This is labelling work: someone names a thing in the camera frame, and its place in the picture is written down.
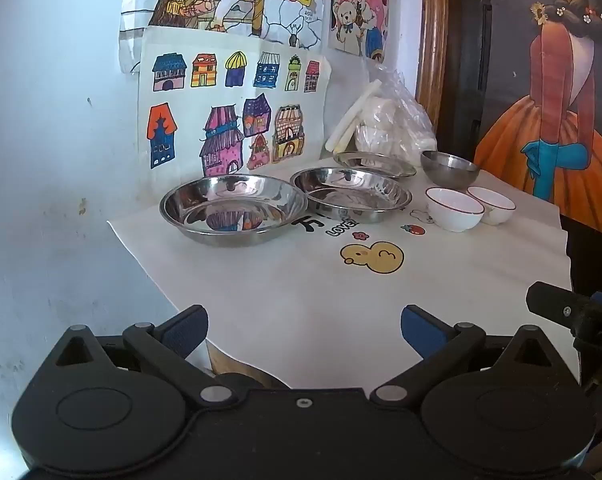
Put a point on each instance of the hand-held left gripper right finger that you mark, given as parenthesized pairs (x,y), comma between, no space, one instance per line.
(423,332)

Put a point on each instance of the white stick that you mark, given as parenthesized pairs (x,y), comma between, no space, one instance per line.
(358,110)

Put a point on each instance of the orange dress figure painting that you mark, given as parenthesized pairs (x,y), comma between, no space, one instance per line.
(561,110)

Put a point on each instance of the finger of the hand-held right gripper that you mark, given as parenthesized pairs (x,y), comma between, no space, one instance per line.
(556,305)

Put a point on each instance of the clear striped plastic sheet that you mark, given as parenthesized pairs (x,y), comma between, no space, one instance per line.
(131,25)

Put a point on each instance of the coloured figure drawing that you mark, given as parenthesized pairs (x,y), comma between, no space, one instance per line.
(276,10)

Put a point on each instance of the clear plastic bag white lumps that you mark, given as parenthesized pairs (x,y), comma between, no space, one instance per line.
(396,120)

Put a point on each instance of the wooden frame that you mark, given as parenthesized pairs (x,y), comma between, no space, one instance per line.
(431,35)

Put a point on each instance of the white printed tablecloth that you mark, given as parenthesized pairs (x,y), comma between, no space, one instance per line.
(291,285)

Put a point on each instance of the large steel plate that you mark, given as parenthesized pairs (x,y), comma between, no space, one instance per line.
(191,215)

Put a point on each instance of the steel bowl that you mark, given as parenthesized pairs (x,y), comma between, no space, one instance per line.
(448,170)

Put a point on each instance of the cream stick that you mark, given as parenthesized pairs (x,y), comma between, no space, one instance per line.
(345,141)

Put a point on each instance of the colourful houses drawing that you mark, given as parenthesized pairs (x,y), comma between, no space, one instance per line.
(191,105)

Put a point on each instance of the dark wooden panel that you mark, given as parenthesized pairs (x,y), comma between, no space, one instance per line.
(468,60)

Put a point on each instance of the white red-rimmed bowl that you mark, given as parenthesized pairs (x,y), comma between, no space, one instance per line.
(496,207)
(453,212)

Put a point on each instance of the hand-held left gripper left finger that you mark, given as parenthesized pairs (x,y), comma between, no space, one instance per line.
(188,331)

